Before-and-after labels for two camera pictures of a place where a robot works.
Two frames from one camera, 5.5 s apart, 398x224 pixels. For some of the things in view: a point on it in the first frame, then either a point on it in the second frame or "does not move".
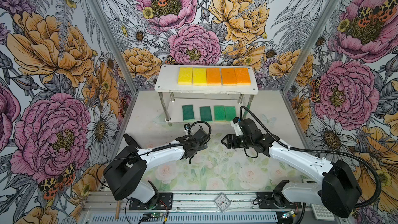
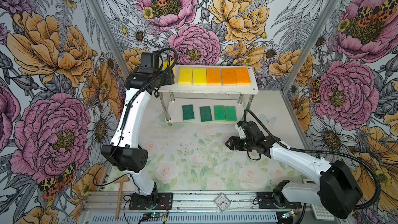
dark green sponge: x=188 y=112 does not move
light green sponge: x=219 y=113 does not move
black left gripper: x=203 y=146 to x=170 y=78
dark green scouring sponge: x=205 y=113 does not move
